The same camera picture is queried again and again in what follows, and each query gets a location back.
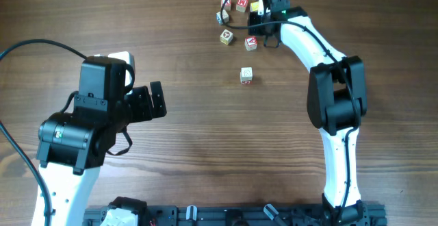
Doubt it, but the camera black cable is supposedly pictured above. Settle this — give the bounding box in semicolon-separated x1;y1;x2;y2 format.
0;38;88;226
218;0;362;226

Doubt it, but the left camera black cable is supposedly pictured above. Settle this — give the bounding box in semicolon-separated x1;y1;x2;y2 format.
0;38;88;226

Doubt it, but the red A block far left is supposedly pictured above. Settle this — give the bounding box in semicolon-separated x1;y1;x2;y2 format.
221;0;232;11

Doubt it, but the yellow top block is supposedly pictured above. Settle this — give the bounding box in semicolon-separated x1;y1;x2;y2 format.
250;1;259;12

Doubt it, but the plain white block front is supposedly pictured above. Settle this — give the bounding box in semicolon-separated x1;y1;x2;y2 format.
240;67;253;81

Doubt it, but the white block red side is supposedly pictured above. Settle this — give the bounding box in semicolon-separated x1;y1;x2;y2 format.
241;80;253;85

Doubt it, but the red A block front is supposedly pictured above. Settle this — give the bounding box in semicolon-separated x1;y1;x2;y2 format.
244;36;258;51

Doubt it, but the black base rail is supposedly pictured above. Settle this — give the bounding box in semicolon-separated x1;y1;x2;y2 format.
82;204;388;226

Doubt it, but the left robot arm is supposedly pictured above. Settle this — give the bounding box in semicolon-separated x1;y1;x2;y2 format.
36;51;167;225

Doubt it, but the blue side block left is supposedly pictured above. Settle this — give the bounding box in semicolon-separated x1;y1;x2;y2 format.
216;10;229;25

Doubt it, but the red a block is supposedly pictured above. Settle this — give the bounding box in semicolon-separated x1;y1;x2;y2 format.
221;0;232;11
244;36;258;51

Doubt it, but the soccer ball picture block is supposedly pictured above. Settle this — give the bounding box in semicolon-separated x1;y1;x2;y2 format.
220;29;233;45

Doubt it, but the right camera black cable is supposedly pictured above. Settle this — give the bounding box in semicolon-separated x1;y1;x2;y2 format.
218;0;362;226

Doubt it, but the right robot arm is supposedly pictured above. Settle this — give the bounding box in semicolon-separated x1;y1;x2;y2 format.
248;0;368;225

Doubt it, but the red M block left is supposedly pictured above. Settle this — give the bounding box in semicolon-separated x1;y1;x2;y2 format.
235;0;248;13

